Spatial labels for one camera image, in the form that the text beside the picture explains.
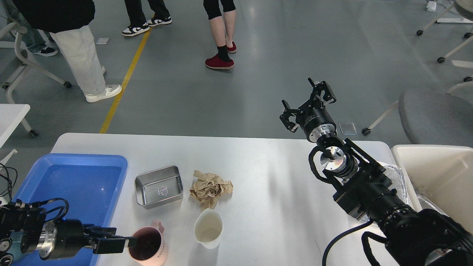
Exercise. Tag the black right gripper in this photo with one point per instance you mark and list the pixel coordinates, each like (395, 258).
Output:
(312, 116)

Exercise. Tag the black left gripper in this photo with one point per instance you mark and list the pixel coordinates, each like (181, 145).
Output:
(63, 239)

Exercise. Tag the pink ribbed HOME mug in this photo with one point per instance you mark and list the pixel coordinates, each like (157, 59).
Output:
(151, 248)

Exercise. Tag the stainless steel rectangular box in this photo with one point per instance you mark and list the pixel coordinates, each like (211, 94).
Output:
(158, 187)

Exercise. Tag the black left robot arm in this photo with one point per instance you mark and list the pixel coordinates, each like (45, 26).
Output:
(29, 219)

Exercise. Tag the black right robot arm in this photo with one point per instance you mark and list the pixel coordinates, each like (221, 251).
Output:
(424, 238)

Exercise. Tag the blue plastic tray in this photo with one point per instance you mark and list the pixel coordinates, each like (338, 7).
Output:
(91, 184)

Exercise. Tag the aluminium foil tray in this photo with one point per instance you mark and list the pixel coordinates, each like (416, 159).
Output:
(399, 182)

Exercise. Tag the white paper cup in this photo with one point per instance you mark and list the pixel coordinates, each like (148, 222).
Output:
(208, 228)

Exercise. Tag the crumpled brown paper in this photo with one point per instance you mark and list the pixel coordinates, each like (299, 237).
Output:
(208, 188)

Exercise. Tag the person in red slippers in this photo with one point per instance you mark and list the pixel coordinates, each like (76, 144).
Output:
(221, 16)

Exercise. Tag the beige plastic bin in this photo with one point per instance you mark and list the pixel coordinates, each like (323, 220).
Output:
(443, 174)

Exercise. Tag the white side table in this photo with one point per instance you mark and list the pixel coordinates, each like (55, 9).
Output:
(11, 115)

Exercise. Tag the person in black-white sneakers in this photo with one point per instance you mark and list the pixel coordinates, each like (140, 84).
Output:
(138, 23)

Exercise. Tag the white chair left background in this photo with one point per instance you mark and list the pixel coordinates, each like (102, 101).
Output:
(15, 63)

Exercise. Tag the person in dark jeans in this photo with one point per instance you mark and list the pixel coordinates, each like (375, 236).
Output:
(36, 44)

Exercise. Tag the person in white trousers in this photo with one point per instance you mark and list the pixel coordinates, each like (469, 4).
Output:
(68, 23)

